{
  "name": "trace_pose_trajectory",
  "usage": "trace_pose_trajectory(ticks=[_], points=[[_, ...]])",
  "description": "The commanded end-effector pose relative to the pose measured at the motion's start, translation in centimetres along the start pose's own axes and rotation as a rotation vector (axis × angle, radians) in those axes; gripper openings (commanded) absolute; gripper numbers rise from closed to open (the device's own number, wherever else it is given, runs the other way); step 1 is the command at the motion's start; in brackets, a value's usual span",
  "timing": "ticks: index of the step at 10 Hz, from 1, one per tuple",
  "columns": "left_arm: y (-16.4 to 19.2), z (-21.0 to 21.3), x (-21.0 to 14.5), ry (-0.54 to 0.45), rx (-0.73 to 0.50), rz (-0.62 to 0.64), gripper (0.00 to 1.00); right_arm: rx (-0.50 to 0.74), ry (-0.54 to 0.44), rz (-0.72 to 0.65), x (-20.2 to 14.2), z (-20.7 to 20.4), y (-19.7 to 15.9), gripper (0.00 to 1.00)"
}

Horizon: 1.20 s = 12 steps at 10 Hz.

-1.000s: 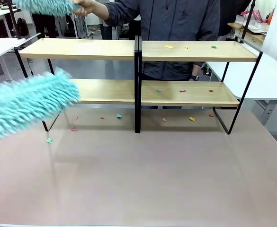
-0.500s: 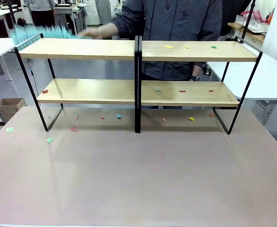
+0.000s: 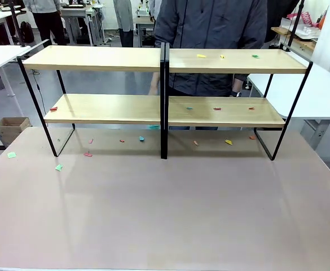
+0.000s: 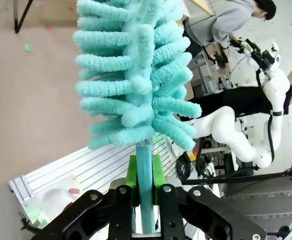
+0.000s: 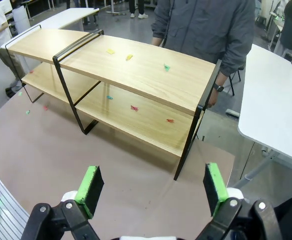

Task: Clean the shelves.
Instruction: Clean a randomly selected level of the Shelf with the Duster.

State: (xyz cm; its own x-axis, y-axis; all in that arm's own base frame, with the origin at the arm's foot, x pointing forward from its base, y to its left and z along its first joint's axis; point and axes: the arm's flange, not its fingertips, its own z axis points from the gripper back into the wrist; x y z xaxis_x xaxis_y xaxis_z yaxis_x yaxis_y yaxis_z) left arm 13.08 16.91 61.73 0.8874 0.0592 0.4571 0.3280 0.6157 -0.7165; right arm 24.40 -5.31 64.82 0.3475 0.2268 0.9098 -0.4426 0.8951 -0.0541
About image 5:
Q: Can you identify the person's right forearm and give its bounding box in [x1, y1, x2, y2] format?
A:
[150, 9, 173, 42]

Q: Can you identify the person with white shoes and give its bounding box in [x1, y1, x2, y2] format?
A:
[128, 0, 149, 20]

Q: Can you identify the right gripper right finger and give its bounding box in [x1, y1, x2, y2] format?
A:
[195, 162, 284, 240]

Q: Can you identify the wooden two-tier black-framed shelf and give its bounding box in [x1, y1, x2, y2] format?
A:
[52, 29, 223, 181]
[4, 24, 104, 105]

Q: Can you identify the person's left forearm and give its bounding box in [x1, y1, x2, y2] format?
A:
[212, 37, 255, 94]

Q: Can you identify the white table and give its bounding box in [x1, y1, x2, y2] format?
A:
[0, 7, 100, 50]
[235, 43, 292, 188]

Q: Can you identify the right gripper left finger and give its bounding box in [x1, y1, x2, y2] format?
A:
[20, 165, 104, 240]

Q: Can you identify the white grid panel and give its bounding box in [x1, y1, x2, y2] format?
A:
[0, 163, 30, 240]

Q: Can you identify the person in gray jacket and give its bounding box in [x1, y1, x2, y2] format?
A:
[150, 0, 256, 65]

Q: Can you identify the person's right hand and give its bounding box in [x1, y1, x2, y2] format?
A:
[152, 37, 166, 49]

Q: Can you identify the person's left hand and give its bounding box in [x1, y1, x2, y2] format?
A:
[207, 90, 223, 109]

